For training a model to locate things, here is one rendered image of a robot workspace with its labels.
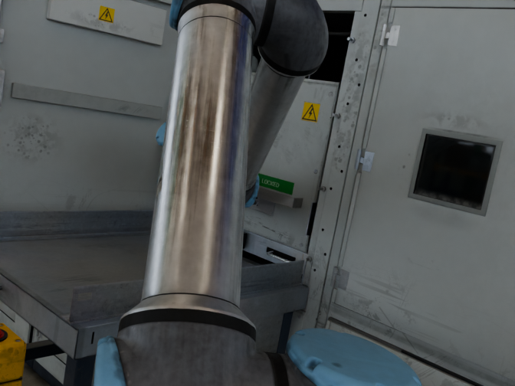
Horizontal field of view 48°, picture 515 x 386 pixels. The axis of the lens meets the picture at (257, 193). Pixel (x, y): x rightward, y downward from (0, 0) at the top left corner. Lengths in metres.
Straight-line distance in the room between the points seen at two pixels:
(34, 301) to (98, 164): 0.73
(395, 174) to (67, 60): 0.99
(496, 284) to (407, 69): 0.51
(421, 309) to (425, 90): 0.49
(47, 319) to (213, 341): 0.65
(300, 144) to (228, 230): 0.98
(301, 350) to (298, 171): 1.05
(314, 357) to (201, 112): 0.32
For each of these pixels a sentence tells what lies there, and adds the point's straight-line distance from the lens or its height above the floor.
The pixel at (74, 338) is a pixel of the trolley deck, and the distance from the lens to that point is 1.10.
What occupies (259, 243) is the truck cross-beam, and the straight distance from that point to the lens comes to 1.69.
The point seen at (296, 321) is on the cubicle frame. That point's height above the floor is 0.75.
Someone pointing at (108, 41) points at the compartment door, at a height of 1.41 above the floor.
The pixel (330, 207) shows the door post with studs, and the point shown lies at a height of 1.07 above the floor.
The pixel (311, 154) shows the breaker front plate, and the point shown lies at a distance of 1.59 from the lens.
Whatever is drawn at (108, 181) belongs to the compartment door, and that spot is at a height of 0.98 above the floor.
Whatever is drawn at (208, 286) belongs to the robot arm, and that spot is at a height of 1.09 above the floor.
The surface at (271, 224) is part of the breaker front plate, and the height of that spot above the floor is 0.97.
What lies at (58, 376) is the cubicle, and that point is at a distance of 2.59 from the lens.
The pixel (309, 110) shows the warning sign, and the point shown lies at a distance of 1.60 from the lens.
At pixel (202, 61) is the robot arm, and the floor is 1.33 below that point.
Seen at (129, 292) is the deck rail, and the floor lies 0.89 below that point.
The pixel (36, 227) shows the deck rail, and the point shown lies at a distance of 1.66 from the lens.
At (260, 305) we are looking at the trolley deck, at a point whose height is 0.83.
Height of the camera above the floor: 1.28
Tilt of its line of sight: 8 degrees down
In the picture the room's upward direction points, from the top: 10 degrees clockwise
